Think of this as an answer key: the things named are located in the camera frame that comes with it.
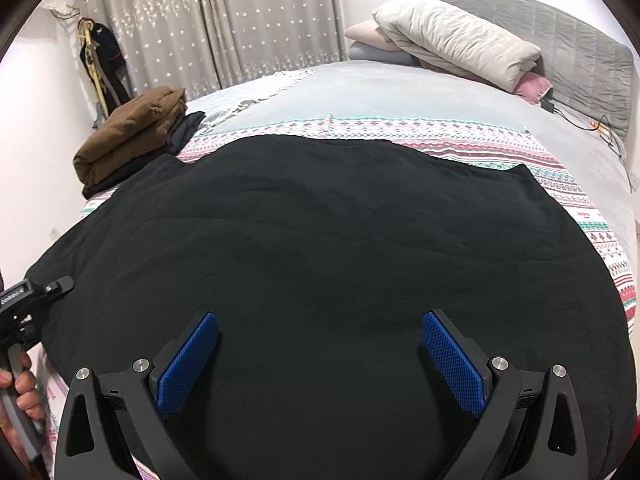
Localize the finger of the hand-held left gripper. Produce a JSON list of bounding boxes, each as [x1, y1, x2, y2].
[[31, 276, 76, 302]]

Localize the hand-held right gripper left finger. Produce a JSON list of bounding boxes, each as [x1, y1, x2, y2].
[[52, 309, 221, 480]]

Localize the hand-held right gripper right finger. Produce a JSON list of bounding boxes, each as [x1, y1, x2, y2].
[[421, 308, 590, 480]]

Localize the black coat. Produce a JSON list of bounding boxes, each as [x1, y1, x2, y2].
[[25, 134, 640, 480]]

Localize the hanging dark clothes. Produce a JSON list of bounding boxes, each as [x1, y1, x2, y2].
[[76, 16, 133, 127]]

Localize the person's left hand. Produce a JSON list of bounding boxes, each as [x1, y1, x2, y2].
[[0, 347, 47, 433]]

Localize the folded brown jacket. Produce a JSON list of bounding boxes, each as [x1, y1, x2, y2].
[[72, 86, 188, 188]]

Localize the folded dark cloth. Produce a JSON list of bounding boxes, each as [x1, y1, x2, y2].
[[82, 110, 207, 200]]

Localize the patterned knit blanket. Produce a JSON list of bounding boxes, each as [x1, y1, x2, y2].
[[35, 112, 640, 480]]

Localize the grey bed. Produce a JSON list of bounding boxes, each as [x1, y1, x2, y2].
[[185, 59, 640, 221]]

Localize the white fringed throw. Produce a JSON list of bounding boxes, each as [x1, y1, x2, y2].
[[207, 69, 317, 128]]

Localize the pink pillow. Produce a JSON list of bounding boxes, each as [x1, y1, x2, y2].
[[512, 72, 554, 106]]

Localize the grey star-print curtain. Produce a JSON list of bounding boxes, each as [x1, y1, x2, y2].
[[85, 0, 349, 97]]

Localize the grey pillow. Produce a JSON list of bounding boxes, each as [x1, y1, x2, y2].
[[347, 40, 422, 69]]

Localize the white folded duvet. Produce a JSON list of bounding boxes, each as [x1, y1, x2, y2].
[[372, 0, 543, 93]]

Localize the grey quilted headboard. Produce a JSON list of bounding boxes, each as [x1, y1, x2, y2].
[[404, 0, 636, 147]]

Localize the black cable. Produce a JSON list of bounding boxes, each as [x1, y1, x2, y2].
[[550, 105, 632, 183]]

